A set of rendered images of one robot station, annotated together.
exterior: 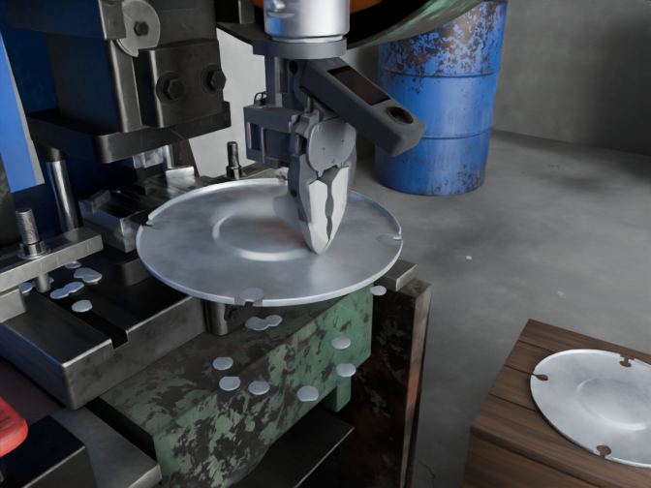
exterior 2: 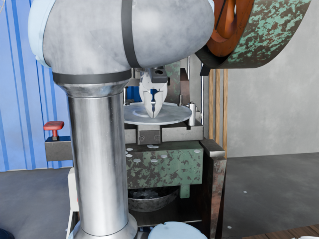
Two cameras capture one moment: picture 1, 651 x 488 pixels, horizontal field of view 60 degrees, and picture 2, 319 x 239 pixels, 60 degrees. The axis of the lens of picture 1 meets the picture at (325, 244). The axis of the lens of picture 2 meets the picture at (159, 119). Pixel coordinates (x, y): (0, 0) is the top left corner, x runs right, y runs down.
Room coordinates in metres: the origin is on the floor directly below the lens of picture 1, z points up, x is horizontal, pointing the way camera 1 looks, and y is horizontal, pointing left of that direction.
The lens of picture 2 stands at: (-0.10, -0.62, 1.01)
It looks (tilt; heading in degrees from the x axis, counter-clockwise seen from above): 14 degrees down; 44
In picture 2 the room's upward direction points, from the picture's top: straight up
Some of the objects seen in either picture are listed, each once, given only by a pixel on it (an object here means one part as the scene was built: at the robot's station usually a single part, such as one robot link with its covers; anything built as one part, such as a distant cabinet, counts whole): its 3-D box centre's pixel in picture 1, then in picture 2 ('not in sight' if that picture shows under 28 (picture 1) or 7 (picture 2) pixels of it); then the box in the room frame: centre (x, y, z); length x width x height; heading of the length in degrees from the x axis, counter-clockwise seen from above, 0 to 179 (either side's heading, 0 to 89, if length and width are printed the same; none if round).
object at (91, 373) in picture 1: (157, 259); (145, 125); (0.71, 0.24, 0.68); 0.45 x 0.30 x 0.06; 142
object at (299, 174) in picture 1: (308, 176); (146, 90); (0.51, 0.02, 0.87); 0.05 x 0.02 x 0.09; 143
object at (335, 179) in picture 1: (316, 203); (156, 103); (0.55, 0.01, 0.83); 0.06 x 0.03 x 0.09; 53
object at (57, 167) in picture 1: (59, 180); (124, 94); (0.68, 0.34, 0.81); 0.02 x 0.02 x 0.14
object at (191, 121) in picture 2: not in sight; (191, 113); (0.77, 0.03, 0.75); 0.03 x 0.03 x 0.10; 52
